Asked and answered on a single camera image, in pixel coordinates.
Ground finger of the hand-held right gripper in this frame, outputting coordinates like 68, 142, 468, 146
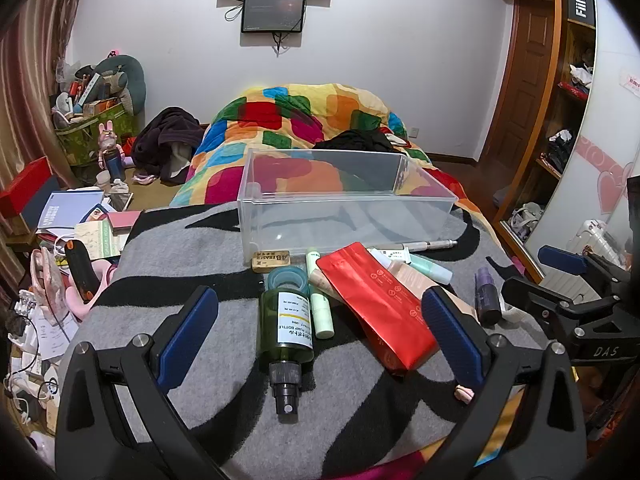
501, 276, 581, 322
537, 245, 626, 282

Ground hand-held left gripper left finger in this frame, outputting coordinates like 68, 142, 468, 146
55, 285, 221, 480

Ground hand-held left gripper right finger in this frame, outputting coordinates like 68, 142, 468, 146
421, 286, 588, 480

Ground small purple bottle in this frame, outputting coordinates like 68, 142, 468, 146
474, 266, 502, 326

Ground red foil pouch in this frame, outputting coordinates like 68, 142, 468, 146
316, 242, 441, 376

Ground mint green tube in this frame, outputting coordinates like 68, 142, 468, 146
407, 254, 453, 286

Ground beige tube with white cap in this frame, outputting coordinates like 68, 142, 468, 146
370, 247, 436, 293

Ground silver pen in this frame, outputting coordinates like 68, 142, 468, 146
367, 239, 458, 255

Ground green spray bottle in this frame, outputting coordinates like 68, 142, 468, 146
257, 285, 316, 423

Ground translucent tape roll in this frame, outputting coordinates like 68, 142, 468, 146
267, 266, 307, 293

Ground light green tube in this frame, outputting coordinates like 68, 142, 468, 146
306, 249, 336, 338

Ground clear plastic storage box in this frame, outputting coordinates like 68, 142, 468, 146
241, 149, 457, 267

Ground white bag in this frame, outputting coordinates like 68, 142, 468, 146
507, 202, 543, 238

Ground grey black zebra blanket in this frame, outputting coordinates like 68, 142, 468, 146
60, 200, 548, 480

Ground white sliding door pink hearts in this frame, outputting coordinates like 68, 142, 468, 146
525, 0, 640, 281

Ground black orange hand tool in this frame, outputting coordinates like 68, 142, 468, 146
64, 240, 101, 303

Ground green white paper packet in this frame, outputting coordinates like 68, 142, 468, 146
75, 220, 131, 261

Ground pink flat box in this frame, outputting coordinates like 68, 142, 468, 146
107, 210, 143, 233

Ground wooden wardrobe shelf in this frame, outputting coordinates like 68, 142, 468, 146
492, 0, 598, 226

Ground pink pouch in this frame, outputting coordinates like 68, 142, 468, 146
30, 247, 71, 321

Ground blue notebook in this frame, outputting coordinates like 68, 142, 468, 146
37, 191, 103, 233

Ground dark blue bottle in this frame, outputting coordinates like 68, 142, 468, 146
104, 147, 127, 181

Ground wooden door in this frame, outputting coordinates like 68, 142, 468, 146
482, 0, 556, 161

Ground dark brown clothes pile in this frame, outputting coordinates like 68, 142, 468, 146
131, 107, 205, 183

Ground pink bunny toy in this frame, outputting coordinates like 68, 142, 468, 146
97, 121, 121, 171

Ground black clothing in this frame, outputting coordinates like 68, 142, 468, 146
314, 129, 397, 154

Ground green patterned storage box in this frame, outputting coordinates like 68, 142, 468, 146
55, 105, 138, 166

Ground colourful patchwork blanket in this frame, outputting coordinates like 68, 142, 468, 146
170, 82, 501, 221

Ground red box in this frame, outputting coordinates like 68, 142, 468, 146
0, 156, 53, 216

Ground black box white lettering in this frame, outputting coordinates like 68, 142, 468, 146
566, 0, 597, 28

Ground grey green neck pillow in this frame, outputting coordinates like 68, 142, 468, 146
95, 55, 147, 116

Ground striped curtain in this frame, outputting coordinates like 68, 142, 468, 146
0, 0, 86, 201

